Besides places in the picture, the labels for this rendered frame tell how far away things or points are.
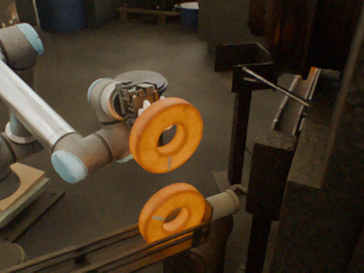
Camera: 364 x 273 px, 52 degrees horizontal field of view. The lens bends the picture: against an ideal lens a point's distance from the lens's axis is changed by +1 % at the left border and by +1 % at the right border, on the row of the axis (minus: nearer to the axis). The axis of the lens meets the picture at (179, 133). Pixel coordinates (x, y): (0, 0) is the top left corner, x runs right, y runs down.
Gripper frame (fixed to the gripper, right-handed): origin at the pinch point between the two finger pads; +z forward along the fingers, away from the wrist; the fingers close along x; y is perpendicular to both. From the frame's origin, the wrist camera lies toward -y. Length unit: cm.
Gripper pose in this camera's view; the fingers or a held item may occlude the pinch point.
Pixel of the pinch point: (166, 127)
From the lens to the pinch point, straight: 71.3
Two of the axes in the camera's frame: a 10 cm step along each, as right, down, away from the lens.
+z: 5.0, 2.1, -8.4
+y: -1.3, -9.4, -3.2
